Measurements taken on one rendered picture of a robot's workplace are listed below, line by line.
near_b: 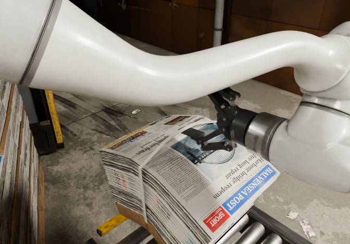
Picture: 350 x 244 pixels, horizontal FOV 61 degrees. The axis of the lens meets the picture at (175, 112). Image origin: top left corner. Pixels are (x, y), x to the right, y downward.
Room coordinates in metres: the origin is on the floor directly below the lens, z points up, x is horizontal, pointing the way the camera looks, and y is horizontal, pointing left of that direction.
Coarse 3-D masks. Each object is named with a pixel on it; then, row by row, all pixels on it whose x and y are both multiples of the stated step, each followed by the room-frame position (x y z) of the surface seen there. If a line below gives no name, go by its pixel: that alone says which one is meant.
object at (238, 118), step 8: (224, 112) 0.56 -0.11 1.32; (232, 112) 0.54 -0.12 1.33; (240, 112) 0.53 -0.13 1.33; (248, 112) 0.53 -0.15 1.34; (232, 120) 0.52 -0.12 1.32; (240, 120) 0.51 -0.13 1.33; (248, 120) 0.50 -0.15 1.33; (232, 128) 0.51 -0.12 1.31; (240, 128) 0.50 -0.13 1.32; (232, 136) 0.51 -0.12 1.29; (240, 136) 0.49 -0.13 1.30; (240, 144) 0.50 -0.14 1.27
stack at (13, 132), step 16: (16, 112) 1.57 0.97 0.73; (16, 128) 1.43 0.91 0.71; (16, 144) 1.32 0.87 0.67; (0, 160) 1.00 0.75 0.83; (16, 160) 1.20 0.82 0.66; (0, 176) 0.90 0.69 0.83; (32, 176) 1.44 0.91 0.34; (0, 192) 0.83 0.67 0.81; (32, 192) 1.32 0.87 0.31; (0, 208) 0.76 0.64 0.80; (16, 208) 0.94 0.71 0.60; (32, 208) 1.20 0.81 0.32; (0, 224) 0.71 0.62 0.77; (16, 224) 0.86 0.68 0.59; (32, 224) 1.09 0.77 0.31; (0, 240) 0.66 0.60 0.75; (16, 240) 0.79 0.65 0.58; (32, 240) 1.02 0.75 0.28
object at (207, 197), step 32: (192, 160) 0.58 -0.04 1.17; (224, 160) 0.59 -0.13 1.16; (256, 160) 0.61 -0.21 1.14; (160, 192) 0.50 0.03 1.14; (192, 192) 0.49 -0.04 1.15; (224, 192) 0.50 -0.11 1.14; (256, 192) 0.52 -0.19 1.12; (160, 224) 0.50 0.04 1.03; (192, 224) 0.44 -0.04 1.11; (224, 224) 0.43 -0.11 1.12
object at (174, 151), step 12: (204, 120) 0.75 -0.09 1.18; (156, 144) 0.64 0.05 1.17; (168, 144) 0.64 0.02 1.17; (180, 144) 0.64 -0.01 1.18; (192, 144) 0.64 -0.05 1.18; (132, 156) 0.59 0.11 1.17; (144, 156) 0.59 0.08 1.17; (156, 156) 0.59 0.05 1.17; (168, 156) 0.59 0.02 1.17; (180, 156) 0.59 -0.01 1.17; (132, 168) 0.58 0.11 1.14; (144, 168) 0.55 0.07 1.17; (156, 168) 0.54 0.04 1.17; (168, 168) 0.54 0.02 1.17; (144, 180) 0.55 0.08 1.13; (144, 192) 0.55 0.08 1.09
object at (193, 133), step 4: (180, 128) 0.66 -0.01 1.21; (188, 128) 0.65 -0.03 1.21; (192, 128) 0.65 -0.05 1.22; (184, 132) 0.63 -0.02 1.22; (188, 132) 0.63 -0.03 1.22; (192, 132) 0.63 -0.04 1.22; (196, 132) 0.63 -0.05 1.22; (200, 132) 0.62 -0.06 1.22; (204, 132) 0.62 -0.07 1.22; (192, 136) 0.61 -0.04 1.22; (196, 136) 0.61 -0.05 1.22; (200, 136) 0.61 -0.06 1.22
